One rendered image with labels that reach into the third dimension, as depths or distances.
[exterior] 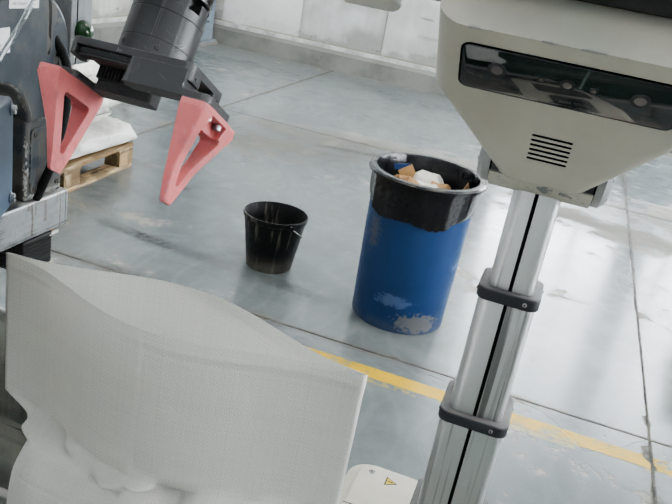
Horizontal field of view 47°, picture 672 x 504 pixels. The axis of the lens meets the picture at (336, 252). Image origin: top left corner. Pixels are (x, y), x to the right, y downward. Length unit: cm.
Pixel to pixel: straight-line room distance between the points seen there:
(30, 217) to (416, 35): 800
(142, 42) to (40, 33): 46
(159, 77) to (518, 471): 219
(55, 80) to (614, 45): 70
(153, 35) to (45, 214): 57
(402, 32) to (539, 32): 794
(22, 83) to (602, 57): 72
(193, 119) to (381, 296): 262
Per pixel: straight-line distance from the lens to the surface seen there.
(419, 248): 303
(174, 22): 61
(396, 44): 901
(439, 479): 156
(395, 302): 314
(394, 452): 252
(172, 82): 58
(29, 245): 114
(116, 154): 462
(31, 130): 108
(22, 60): 104
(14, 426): 163
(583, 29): 107
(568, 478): 268
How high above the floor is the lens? 146
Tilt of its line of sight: 22 degrees down
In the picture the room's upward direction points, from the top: 11 degrees clockwise
